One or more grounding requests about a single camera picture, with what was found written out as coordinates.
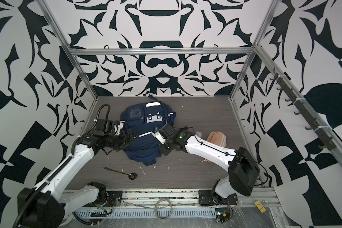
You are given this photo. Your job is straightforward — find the navy blue student backpack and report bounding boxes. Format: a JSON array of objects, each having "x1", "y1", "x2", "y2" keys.
[{"x1": 120, "y1": 95, "x2": 177, "y2": 166}]

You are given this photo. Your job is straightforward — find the peach fabric pencil case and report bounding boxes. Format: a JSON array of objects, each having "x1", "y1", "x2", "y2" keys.
[{"x1": 206, "y1": 132, "x2": 227, "y2": 148}]

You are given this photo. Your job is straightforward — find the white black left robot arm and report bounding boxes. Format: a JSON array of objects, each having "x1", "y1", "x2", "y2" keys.
[{"x1": 13, "y1": 118, "x2": 134, "y2": 228}]

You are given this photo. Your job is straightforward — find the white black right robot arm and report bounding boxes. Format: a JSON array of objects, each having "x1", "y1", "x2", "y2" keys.
[{"x1": 153, "y1": 124, "x2": 263, "y2": 200}]

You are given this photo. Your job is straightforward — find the clear plastic pen box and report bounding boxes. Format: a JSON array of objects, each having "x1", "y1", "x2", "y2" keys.
[{"x1": 195, "y1": 131, "x2": 203, "y2": 138}]

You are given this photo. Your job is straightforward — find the black metal spoon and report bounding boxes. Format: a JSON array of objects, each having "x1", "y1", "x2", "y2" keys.
[{"x1": 104, "y1": 167, "x2": 137, "y2": 180}]

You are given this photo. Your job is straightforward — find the green lit circuit board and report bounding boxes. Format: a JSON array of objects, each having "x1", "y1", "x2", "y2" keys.
[{"x1": 215, "y1": 207, "x2": 234, "y2": 224}]

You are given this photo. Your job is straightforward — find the yellow tape pieces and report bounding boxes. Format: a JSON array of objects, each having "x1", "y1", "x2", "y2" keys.
[{"x1": 254, "y1": 200, "x2": 267, "y2": 213}]

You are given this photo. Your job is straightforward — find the grey coat hook rack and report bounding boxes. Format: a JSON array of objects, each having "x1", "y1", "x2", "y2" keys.
[{"x1": 270, "y1": 68, "x2": 337, "y2": 151}]

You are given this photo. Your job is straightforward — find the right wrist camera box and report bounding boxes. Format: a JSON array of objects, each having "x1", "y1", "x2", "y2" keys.
[{"x1": 154, "y1": 131, "x2": 166, "y2": 144}]

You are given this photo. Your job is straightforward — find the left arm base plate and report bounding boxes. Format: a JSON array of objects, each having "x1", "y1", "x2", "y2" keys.
[{"x1": 94, "y1": 190, "x2": 123, "y2": 207}]

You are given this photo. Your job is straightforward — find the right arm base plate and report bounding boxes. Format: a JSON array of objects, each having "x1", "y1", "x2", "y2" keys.
[{"x1": 198, "y1": 189, "x2": 238, "y2": 207}]

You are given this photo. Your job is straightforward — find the grey coiled cable loop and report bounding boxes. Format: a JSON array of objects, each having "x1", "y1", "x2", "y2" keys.
[{"x1": 154, "y1": 197, "x2": 173, "y2": 221}]

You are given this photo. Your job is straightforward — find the white slotted cable duct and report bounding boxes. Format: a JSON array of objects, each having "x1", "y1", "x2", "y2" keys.
[{"x1": 76, "y1": 208, "x2": 216, "y2": 219}]

